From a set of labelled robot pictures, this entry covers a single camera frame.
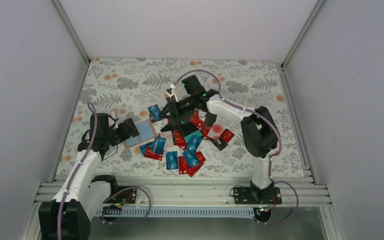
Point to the black card bottom right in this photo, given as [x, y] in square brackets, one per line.
[219, 143]

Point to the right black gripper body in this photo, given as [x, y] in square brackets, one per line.
[182, 110]

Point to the floral patterned table mat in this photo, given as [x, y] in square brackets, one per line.
[130, 85]

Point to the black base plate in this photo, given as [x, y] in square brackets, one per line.
[250, 196]
[123, 195]

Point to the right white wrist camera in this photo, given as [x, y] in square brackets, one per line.
[170, 93]

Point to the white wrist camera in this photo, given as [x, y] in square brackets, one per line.
[170, 93]
[113, 115]

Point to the teal striped card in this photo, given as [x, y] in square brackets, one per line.
[195, 133]

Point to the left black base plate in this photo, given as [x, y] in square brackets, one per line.
[123, 195]

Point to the black card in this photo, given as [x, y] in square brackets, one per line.
[210, 119]
[219, 143]

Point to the red card right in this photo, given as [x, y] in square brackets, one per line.
[227, 135]

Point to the blue card lower left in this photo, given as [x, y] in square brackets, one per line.
[157, 146]

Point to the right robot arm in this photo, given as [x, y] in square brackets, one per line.
[260, 135]

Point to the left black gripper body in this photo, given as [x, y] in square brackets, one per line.
[116, 138]

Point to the aluminium rail frame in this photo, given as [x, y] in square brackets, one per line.
[217, 191]

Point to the red card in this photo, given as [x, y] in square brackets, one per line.
[184, 169]
[227, 135]
[152, 155]

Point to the black card upper right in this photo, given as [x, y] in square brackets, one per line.
[210, 119]

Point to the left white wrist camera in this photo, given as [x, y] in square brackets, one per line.
[113, 115]

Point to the blue card far left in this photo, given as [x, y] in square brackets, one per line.
[154, 113]

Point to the white floral card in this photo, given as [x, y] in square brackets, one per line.
[169, 139]

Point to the red card bottom centre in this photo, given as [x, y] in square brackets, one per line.
[184, 169]

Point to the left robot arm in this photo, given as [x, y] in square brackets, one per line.
[69, 214]

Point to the blue logo card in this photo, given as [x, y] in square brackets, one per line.
[190, 158]

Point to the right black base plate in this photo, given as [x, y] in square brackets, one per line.
[250, 196]

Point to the tan leather card holder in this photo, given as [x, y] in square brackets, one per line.
[146, 132]

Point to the red card bottom left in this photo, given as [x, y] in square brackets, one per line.
[152, 155]

